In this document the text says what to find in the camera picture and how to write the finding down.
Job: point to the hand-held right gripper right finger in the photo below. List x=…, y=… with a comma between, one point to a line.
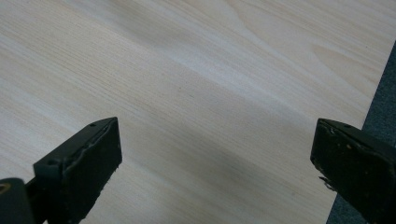
x=358, y=168

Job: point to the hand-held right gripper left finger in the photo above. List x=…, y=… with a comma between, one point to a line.
x=81, y=168

